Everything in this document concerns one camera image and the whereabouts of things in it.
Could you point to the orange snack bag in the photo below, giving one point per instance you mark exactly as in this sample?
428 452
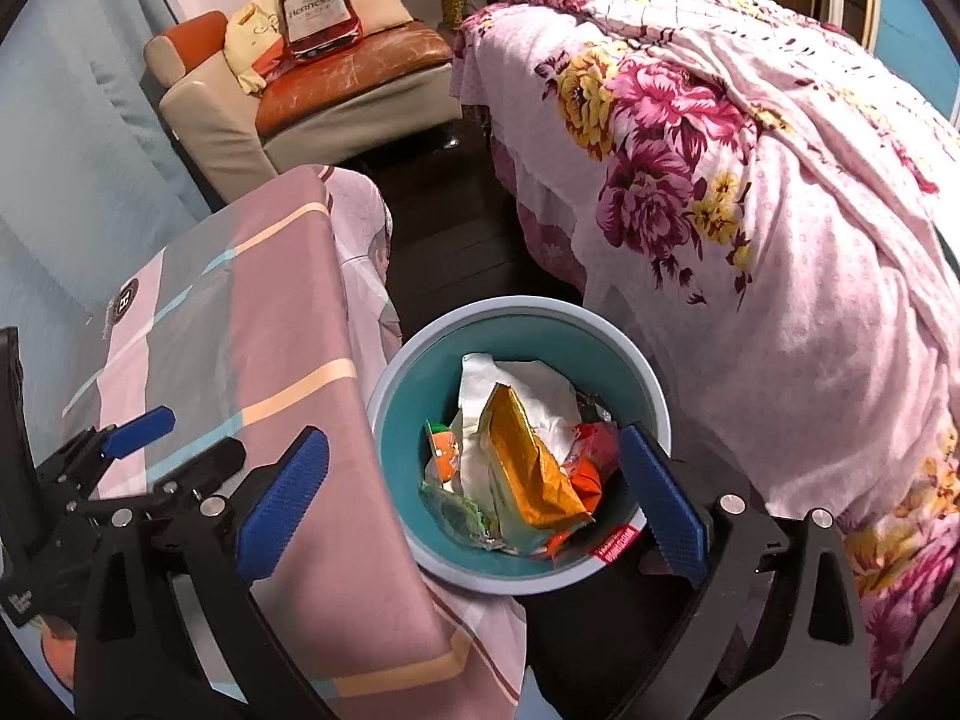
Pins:
525 465

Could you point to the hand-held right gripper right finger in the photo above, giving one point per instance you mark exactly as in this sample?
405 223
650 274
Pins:
664 502

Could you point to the beige armchair orange seat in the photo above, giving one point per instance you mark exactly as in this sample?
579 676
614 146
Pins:
210 127

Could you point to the red bottle-shaped pillow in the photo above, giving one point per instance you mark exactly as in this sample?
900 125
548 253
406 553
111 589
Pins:
319 11

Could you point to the green plastic wrapper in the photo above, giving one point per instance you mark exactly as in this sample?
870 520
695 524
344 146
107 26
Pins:
450 514

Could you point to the grey blue curtain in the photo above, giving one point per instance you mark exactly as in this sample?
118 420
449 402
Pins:
75 127

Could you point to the beige cushion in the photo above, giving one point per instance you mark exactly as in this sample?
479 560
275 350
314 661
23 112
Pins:
382 4

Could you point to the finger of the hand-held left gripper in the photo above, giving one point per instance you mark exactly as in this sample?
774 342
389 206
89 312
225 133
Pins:
210 461
142 424

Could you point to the pink foil snack wrapper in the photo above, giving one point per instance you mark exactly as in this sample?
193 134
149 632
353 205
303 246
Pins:
592 457

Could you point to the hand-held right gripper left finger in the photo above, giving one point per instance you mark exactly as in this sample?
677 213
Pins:
285 502

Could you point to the bed with floral cover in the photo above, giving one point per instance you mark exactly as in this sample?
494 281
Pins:
750 240

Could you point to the white tissue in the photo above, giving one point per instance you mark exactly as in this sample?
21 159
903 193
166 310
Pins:
525 382

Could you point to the blue sliding door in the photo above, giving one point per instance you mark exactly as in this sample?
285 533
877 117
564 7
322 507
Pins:
922 37

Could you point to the small orange printed packet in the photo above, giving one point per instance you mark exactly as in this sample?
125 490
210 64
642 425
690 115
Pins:
442 454

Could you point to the teal trash bin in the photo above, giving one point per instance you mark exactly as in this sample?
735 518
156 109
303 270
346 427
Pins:
405 405

